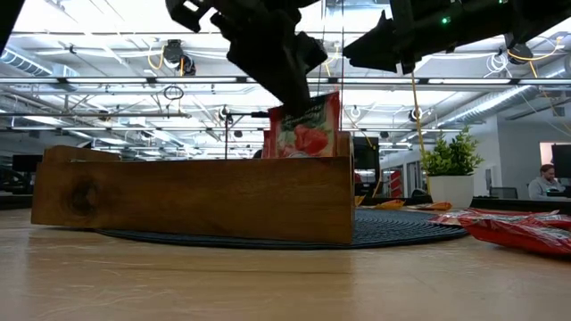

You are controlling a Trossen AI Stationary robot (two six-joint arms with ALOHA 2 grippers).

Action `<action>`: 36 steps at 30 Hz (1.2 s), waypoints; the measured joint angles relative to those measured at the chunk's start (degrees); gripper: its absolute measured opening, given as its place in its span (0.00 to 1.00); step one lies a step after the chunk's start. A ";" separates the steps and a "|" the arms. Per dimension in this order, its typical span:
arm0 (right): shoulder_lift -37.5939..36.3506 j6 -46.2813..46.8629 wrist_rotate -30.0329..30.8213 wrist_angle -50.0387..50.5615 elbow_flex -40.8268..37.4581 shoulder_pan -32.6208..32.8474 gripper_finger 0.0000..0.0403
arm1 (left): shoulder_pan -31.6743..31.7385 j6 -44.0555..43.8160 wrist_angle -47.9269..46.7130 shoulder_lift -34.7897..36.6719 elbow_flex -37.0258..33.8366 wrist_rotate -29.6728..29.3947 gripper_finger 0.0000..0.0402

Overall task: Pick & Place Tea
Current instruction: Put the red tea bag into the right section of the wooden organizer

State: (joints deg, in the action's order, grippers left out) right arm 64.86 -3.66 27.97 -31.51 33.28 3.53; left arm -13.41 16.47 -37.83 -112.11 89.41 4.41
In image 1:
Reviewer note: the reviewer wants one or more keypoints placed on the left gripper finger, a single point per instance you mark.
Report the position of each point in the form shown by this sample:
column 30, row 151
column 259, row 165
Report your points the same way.
column 290, row 93

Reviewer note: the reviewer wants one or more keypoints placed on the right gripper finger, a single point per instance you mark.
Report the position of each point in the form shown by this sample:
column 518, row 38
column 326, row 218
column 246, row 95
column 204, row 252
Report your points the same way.
column 386, row 22
column 379, row 51

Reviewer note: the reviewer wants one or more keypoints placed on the red strawberry tea packet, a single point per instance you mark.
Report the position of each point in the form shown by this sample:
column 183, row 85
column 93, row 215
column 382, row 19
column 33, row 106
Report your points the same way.
column 522, row 236
column 450, row 218
column 267, row 145
column 513, row 212
column 312, row 134

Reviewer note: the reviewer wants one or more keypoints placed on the orange tea packet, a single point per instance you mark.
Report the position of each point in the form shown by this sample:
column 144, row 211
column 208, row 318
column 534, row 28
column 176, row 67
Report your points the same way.
column 391, row 205
column 359, row 200
column 432, row 207

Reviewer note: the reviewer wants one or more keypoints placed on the wooden compartment box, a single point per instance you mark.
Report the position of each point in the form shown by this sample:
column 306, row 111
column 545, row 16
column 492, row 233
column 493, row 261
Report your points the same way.
column 178, row 200

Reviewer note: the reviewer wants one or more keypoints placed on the black stand pole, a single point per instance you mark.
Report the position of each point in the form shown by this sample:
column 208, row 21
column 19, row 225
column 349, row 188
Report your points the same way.
column 226, row 134

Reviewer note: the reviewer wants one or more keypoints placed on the black computer monitor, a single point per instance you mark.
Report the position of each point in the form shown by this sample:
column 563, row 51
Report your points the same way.
column 27, row 164
column 562, row 160
column 366, row 156

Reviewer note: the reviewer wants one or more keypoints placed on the red storage bins rack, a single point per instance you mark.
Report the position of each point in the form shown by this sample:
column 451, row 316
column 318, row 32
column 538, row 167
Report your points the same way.
column 395, row 183

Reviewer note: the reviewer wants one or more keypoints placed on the green plant in white pot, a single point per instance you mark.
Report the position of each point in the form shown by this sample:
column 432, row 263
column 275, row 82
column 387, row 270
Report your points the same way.
column 450, row 191

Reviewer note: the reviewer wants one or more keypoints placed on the round dark blue placemat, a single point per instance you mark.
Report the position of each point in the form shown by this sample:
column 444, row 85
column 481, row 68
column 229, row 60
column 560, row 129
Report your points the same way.
column 401, row 227

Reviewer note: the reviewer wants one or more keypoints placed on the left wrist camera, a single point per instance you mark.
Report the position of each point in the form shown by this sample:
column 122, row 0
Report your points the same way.
column 312, row 53

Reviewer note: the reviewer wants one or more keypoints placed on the silver air duct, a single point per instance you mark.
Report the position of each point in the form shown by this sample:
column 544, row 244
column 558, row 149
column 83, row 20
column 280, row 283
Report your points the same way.
column 490, row 104

